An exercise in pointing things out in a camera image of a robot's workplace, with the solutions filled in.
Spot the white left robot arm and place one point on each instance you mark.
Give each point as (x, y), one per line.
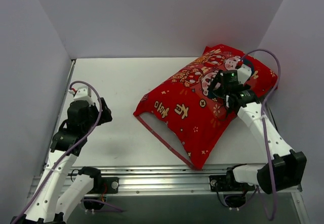
(48, 204)

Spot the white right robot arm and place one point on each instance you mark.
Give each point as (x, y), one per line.
(285, 166)

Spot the red printed pillowcase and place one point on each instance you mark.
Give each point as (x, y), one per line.
(183, 102)

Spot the aluminium side rail left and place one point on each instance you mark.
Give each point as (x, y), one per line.
(53, 100)

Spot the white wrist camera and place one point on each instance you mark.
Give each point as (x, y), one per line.
(244, 72)
(83, 93)

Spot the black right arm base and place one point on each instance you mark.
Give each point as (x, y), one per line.
(222, 183)

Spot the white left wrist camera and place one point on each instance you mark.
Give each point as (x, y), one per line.
(83, 93)

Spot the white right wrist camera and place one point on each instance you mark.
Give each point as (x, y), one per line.
(244, 72)

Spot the aluminium front mounting rail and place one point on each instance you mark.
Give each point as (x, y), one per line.
(162, 180)

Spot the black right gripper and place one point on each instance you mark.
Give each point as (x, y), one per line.
(215, 83)

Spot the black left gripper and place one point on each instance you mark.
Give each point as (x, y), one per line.
(102, 111)

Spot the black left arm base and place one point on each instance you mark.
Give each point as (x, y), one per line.
(106, 185)

